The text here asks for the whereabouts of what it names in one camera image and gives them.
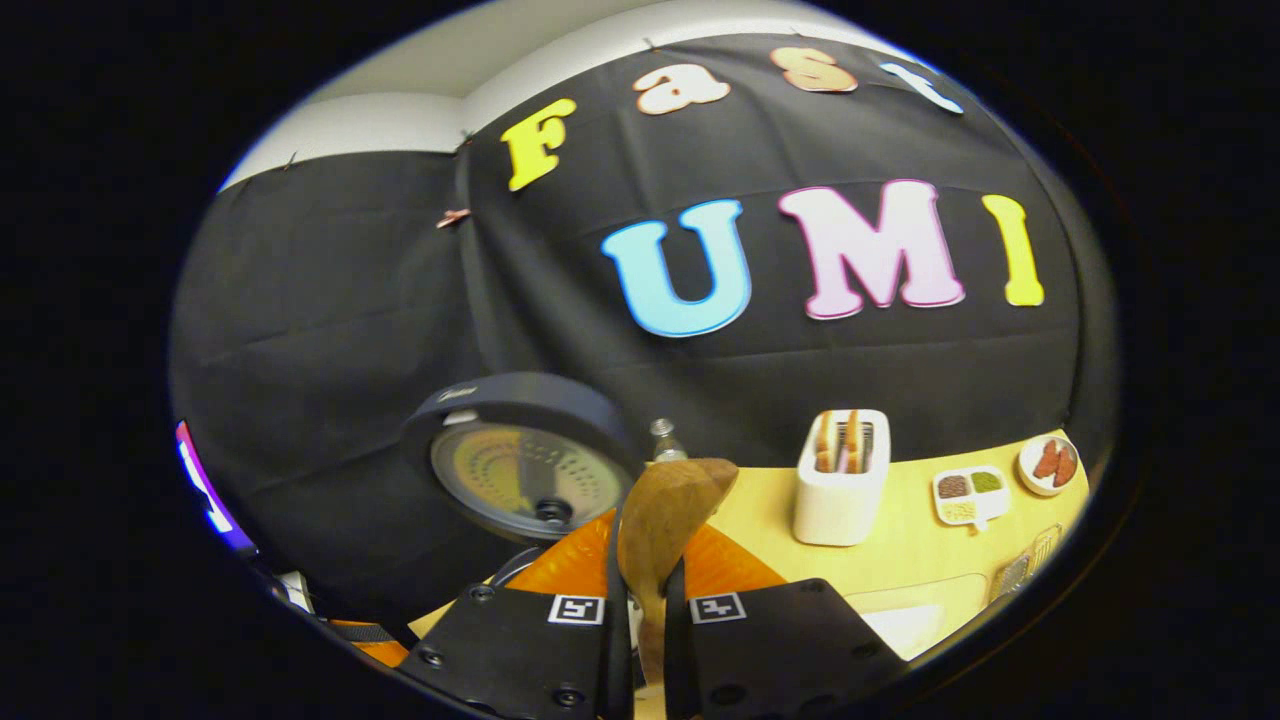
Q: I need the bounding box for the white divided grain dish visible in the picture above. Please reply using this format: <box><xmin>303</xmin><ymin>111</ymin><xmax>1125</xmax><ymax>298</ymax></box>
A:
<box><xmin>932</xmin><ymin>466</ymin><xmax>1011</xmax><ymax>531</ymax></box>

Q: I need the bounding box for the white toaster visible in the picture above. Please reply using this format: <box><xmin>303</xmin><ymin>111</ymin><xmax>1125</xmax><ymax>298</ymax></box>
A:
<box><xmin>793</xmin><ymin>408</ymin><xmax>892</xmax><ymax>547</ymax></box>

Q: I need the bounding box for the white round plate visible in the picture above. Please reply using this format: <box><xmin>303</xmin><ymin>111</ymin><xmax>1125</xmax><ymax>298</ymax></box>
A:
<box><xmin>1018</xmin><ymin>434</ymin><xmax>1081</xmax><ymax>498</ymax></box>

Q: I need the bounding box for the wooden spoon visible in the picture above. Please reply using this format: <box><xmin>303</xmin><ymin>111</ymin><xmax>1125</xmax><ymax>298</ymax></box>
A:
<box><xmin>617</xmin><ymin>458</ymin><xmax>739</xmax><ymax>691</ymax></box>

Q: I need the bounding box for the grey black rice cooker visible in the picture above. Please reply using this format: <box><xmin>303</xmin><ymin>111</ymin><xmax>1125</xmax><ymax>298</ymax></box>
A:
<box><xmin>400</xmin><ymin>372</ymin><xmax>646</xmax><ymax>591</ymax></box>

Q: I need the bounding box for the small glass bottle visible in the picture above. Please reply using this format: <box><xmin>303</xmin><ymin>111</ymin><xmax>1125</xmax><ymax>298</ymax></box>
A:
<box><xmin>648</xmin><ymin>418</ymin><xmax>691</xmax><ymax>464</ymax></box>

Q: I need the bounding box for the white rice box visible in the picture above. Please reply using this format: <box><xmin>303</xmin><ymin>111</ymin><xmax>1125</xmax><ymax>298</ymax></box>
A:
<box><xmin>845</xmin><ymin>573</ymin><xmax>991</xmax><ymax>661</ymax></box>

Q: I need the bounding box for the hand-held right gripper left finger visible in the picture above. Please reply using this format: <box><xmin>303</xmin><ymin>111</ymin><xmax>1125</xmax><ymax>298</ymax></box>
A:
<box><xmin>395</xmin><ymin>505</ymin><xmax>638</xmax><ymax>720</ymax></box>

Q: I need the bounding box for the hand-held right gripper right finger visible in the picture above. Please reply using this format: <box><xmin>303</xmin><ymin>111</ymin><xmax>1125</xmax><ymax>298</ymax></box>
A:
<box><xmin>665</xmin><ymin>525</ymin><xmax>906</xmax><ymax>720</ymax></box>

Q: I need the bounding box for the black backdrop cloth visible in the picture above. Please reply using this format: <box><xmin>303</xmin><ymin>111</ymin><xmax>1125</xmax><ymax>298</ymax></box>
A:
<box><xmin>170</xmin><ymin>35</ymin><xmax>1119</xmax><ymax>621</ymax></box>

